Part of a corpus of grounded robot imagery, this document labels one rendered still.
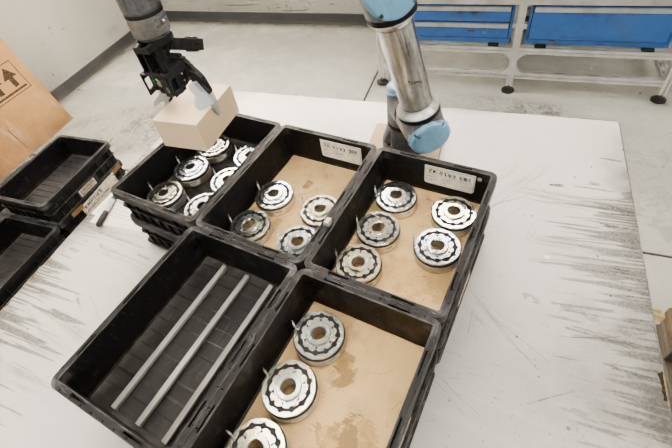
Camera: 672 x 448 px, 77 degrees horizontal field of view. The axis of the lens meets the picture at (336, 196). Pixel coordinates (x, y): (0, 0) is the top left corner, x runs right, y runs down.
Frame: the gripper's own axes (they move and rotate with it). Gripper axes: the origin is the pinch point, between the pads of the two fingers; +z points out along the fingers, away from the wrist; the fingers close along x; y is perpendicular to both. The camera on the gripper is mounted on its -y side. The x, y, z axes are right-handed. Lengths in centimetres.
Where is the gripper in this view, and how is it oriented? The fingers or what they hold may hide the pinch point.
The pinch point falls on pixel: (195, 109)
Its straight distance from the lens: 108.2
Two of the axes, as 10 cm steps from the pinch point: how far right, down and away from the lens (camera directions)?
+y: -3.1, 7.2, -6.2
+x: 9.4, 1.5, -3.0
